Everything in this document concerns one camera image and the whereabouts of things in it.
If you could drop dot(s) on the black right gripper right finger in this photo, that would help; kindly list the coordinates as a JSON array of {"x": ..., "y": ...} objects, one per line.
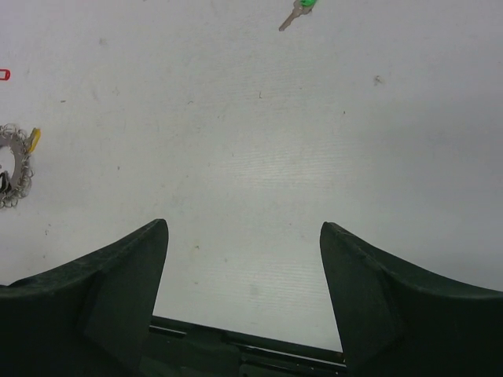
[{"x": 395, "y": 318}]

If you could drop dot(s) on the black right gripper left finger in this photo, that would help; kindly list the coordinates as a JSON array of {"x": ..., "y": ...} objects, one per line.
[{"x": 87, "y": 317}]

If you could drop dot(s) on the silver key with black fob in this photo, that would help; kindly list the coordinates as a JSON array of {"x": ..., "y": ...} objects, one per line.
[{"x": 5, "y": 182}]

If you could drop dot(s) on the metal disc with key rings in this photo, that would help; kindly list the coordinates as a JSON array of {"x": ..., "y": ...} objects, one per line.
[{"x": 15, "y": 140}]

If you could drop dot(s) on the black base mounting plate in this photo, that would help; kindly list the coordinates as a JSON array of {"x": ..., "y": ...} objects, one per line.
[{"x": 177, "y": 348}]

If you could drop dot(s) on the key with yellow tag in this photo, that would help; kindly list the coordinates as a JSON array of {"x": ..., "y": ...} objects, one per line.
[{"x": 33, "y": 140}]

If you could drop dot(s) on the key with red tag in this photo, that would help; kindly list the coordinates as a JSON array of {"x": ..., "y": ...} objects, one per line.
[{"x": 5, "y": 74}]

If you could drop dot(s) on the key with green cap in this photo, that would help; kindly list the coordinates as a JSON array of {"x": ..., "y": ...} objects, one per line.
[{"x": 300, "y": 7}]

